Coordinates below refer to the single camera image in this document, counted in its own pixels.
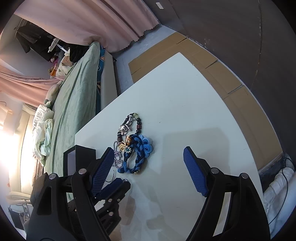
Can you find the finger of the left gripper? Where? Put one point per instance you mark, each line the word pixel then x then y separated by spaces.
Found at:
pixel 109 189
pixel 110 209

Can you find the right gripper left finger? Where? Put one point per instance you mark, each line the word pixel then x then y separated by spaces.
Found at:
pixel 50 218

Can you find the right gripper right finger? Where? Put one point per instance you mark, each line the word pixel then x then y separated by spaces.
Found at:
pixel 246 218

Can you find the black jewelry box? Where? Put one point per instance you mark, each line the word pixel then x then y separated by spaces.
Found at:
pixel 76 158

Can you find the silver butterfly pendant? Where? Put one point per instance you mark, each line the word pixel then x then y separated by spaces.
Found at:
pixel 124 129

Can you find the green bed blanket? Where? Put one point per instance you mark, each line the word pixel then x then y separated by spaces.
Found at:
pixel 74 107

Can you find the flattened cardboard sheet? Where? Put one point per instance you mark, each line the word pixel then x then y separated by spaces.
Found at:
pixel 229 115

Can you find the pillows and clothes pile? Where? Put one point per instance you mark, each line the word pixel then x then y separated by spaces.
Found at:
pixel 43 122

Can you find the pink curtain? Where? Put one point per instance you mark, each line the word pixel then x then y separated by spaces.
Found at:
pixel 114 24

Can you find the white cloth with cables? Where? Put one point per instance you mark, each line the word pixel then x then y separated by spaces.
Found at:
pixel 279 198

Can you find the white bed frame side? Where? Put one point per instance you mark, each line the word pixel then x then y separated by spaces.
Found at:
pixel 108 92

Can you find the white wall socket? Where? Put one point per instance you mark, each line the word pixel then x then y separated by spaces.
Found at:
pixel 159 5

